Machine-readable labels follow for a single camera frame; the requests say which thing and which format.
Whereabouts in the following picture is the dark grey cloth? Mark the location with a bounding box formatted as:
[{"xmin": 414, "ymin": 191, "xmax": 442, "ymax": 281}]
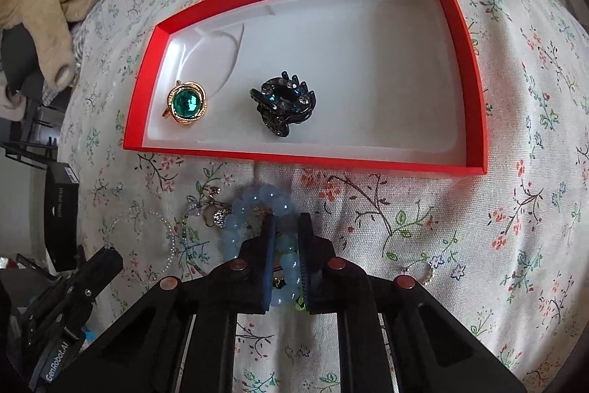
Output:
[{"xmin": 0, "ymin": 27, "xmax": 47, "ymax": 99}]

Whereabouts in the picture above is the red jewelry box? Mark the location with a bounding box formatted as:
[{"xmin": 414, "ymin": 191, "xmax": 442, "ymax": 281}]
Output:
[{"xmin": 123, "ymin": 0, "xmax": 489, "ymax": 179}]

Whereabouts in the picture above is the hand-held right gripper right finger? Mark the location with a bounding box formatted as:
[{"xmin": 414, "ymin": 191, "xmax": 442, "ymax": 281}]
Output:
[{"xmin": 297, "ymin": 213, "xmax": 530, "ymax": 393}]

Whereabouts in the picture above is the silver dragonfly brooch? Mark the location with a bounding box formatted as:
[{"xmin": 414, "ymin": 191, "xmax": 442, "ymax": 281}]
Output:
[{"xmin": 186, "ymin": 185, "xmax": 222, "ymax": 216}]

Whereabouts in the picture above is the black metal rack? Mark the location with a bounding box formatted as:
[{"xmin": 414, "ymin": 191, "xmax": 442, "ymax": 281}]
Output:
[{"xmin": 0, "ymin": 106, "xmax": 61, "ymax": 166}]

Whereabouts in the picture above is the clear bead bracelet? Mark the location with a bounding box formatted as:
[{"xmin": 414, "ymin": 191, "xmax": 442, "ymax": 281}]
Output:
[{"xmin": 105, "ymin": 209, "xmax": 178, "ymax": 272}]

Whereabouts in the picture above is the green bead necklace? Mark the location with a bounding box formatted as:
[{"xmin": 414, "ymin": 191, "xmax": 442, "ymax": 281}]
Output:
[{"xmin": 177, "ymin": 215, "xmax": 217, "ymax": 280}]

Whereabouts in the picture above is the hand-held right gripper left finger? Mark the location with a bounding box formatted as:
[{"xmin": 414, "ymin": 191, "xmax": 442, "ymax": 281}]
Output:
[{"xmin": 48, "ymin": 213, "xmax": 279, "ymax": 393}]

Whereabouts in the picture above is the black rhinestone hair claw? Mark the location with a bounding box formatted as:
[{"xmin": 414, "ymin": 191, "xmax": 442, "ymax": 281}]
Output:
[{"xmin": 249, "ymin": 71, "xmax": 318, "ymax": 140}]

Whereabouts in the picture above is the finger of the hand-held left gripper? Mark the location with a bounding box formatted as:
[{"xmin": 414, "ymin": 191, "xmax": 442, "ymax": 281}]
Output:
[{"xmin": 43, "ymin": 248, "xmax": 125, "ymax": 322}]

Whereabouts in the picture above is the gold green gem ring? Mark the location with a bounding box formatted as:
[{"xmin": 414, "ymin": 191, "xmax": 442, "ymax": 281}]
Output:
[{"xmin": 161, "ymin": 79, "xmax": 211, "ymax": 128}]

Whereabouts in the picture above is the blue bead bracelet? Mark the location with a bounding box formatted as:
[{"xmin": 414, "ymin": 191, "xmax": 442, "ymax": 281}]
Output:
[{"xmin": 221, "ymin": 185, "xmax": 308, "ymax": 309}]

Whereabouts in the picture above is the gold rhinestone earring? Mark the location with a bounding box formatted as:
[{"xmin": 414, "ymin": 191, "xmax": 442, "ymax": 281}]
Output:
[{"xmin": 205, "ymin": 204, "xmax": 232, "ymax": 229}]

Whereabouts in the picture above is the black cardboard box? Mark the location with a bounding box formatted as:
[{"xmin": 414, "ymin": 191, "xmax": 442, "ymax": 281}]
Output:
[{"xmin": 44, "ymin": 163, "xmax": 80, "ymax": 272}]

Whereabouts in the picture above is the floral bedsheet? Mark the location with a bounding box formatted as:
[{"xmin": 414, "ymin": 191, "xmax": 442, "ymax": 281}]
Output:
[{"xmin": 57, "ymin": 0, "xmax": 589, "ymax": 393}]

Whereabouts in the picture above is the small pearl ring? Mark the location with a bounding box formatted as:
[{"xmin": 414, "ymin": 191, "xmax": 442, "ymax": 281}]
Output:
[{"xmin": 403, "ymin": 260, "xmax": 436, "ymax": 286}]

